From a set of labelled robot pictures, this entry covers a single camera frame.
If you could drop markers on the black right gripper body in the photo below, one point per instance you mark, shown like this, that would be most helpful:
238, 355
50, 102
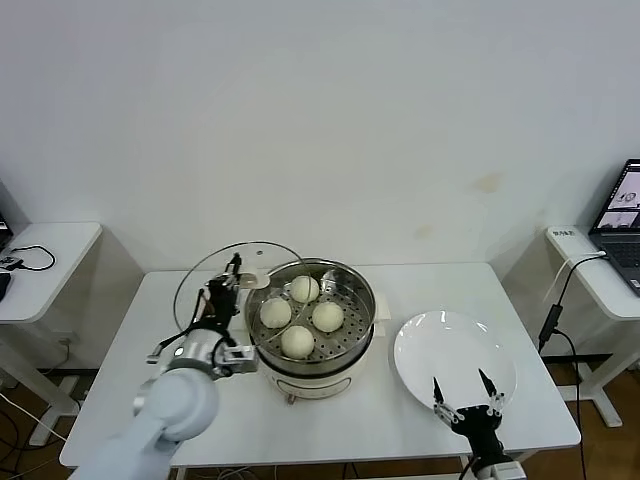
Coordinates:
477, 425

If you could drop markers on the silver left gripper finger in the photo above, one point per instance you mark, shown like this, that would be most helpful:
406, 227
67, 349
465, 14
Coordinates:
244, 284
234, 265

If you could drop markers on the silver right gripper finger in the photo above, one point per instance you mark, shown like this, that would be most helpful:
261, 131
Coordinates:
496, 405
442, 410

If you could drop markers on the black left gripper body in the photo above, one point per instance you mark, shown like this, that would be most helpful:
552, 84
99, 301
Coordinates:
222, 302

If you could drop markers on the round glass pot lid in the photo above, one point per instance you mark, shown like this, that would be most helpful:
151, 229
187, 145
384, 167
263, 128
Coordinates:
257, 280

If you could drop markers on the white steamed baozi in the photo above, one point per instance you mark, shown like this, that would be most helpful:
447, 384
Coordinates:
276, 313
305, 289
297, 341
328, 317

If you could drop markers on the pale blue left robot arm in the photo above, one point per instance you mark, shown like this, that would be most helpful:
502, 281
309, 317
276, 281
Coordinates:
175, 400

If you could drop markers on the stainless steel steamer basket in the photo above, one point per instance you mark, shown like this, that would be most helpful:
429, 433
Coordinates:
357, 300

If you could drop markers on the large white round plate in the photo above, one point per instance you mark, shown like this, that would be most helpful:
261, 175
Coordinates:
450, 350

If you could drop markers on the cream electric pot base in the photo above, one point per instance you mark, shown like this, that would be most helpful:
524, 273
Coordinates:
310, 385

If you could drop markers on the white side desk with label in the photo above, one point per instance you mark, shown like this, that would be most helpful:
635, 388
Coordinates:
590, 280

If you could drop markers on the white side desk with mouse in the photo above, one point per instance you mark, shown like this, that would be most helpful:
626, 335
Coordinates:
50, 260

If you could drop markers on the grey laptop with dark screen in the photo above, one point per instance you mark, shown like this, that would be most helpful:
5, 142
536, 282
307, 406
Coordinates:
617, 250

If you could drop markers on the black computer mouse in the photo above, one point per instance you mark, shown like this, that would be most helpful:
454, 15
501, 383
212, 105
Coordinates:
3, 287

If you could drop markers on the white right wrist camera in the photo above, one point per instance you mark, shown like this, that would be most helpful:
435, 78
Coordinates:
502, 471

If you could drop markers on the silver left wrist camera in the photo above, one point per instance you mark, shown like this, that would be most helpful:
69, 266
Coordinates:
240, 359

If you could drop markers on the white wall power plug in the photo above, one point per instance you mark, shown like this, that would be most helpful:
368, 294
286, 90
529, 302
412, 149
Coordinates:
67, 341

